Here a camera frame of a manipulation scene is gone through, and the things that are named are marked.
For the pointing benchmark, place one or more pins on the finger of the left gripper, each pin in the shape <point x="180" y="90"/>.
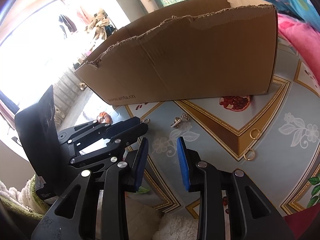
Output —
<point x="93" y="126"/>
<point x="114" y="148"/>

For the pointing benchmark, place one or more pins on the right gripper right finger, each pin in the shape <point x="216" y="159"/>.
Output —
<point x="200" y="176"/>

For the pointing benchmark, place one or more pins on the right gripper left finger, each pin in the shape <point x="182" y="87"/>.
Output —
<point x="121" y="177"/>

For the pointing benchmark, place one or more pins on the gold ring earring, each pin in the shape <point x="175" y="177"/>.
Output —
<point x="254" y="133"/>
<point x="249" y="155"/>

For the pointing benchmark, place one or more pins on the gold silver chain charm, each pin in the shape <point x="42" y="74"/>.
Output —
<point x="179" y="119"/>

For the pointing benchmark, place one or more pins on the white fluffy towel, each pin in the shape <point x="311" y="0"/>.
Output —
<point x="26" y="209"/>

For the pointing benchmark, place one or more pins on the fruit pattern table cover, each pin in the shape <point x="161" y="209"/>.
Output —
<point x="286" y="164"/>

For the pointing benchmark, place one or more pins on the pile of clothes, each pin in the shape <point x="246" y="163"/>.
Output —
<point x="101" y="27"/>

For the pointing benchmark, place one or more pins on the brown cardboard box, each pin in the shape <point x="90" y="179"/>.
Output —
<point x="189" y="50"/>

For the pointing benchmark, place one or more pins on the pink rolled mat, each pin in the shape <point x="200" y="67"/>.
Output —
<point x="150" y="5"/>

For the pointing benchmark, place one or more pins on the pink floral blanket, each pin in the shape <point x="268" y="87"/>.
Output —
<point x="304" y="38"/>

